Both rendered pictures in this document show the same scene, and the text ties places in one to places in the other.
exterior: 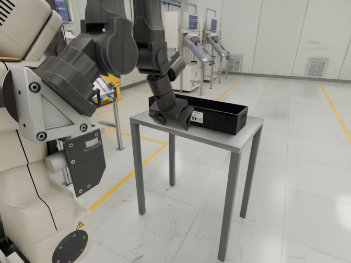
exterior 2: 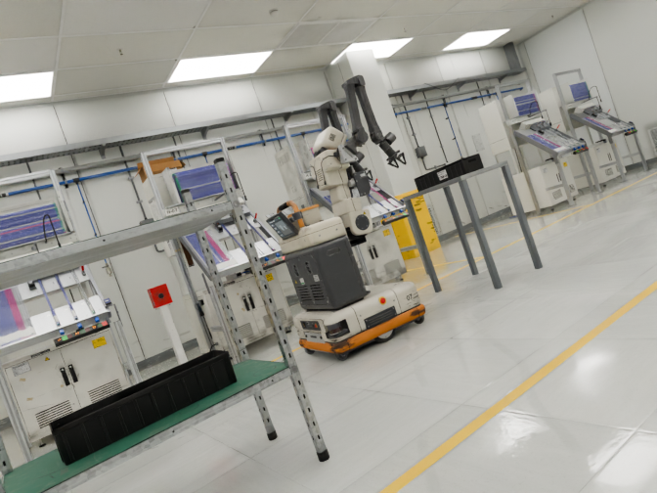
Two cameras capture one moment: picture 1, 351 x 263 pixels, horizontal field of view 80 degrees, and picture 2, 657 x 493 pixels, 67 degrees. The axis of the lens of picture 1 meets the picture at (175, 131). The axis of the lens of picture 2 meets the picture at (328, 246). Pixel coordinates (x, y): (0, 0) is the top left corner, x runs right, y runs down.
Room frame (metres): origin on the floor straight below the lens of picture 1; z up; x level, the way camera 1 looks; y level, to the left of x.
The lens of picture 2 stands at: (-2.51, -1.12, 0.74)
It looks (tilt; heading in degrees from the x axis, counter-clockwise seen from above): 2 degrees down; 30
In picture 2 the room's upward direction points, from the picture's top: 19 degrees counter-clockwise
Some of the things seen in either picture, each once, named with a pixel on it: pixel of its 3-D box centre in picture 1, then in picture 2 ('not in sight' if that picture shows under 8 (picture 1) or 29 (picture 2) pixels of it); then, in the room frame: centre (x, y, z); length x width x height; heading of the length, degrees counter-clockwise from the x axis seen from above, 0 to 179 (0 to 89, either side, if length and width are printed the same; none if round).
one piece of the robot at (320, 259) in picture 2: not in sight; (323, 258); (0.21, 0.55, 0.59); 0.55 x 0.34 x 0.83; 56
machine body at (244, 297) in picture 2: not in sight; (238, 312); (0.91, 2.03, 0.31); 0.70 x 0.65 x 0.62; 153
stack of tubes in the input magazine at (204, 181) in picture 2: not in sight; (203, 182); (0.91, 1.90, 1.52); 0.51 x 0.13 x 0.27; 153
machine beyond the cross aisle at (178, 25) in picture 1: (184, 49); (526, 147); (5.37, -0.22, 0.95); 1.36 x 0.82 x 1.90; 63
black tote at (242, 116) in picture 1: (195, 110); (447, 173); (1.20, -0.12, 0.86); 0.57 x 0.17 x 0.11; 56
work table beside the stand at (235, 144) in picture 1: (194, 171); (468, 230); (1.22, -0.13, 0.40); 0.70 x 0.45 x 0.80; 56
